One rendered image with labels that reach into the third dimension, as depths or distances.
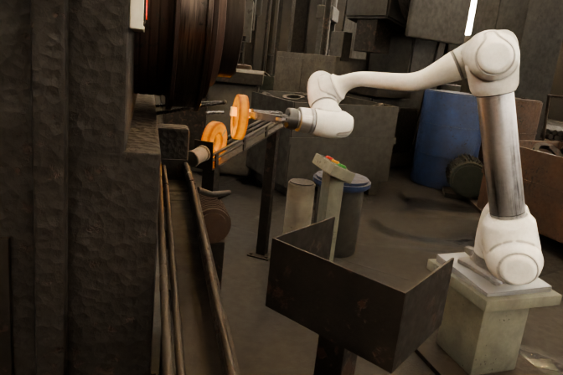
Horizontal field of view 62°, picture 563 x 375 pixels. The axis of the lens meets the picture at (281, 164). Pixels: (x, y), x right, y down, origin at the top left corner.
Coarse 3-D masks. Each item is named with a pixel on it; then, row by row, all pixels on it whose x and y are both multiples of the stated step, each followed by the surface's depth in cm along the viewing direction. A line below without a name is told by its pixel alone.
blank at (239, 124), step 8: (240, 96) 157; (240, 104) 155; (248, 104) 156; (240, 112) 154; (248, 112) 155; (232, 120) 165; (240, 120) 154; (232, 128) 164; (240, 128) 156; (232, 136) 162; (240, 136) 159
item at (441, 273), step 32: (320, 224) 97; (288, 256) 84; (320, 256) 100; (288, 288) 85; (320, 288) 80; (352, 288) 76; (384, 288) 72; (416, 288) 73; (320, 320) 81; (352, 320) 77; (384, 320) 73; (416, 320) 77; (320, 352) 91; (352, 352) 90; (384, 352) 73
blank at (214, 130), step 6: (210, 126) 172; (216, 126) 173; (222, 126) 178; (204, 132) 171; (210, 132) 170; (216, 132) 174; (222, 132) 178; (204, 138) 170; (210, 138) 170; (216, 138) 180; (222, 138) 179; (216, 144) 180; (222, 144) 180; (216, 150) 178
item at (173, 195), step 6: (168, 180) 137; (174, 180) 137; (180, 180) 138; (168, 186) 131; (174, 186) 132; (180, 186) 132; (186, 186) 133; (174, 192) 127; (180, 192) 128; (186, 192) 128; (174, 198) 121; (180, 198) 121; (186, 198) 122
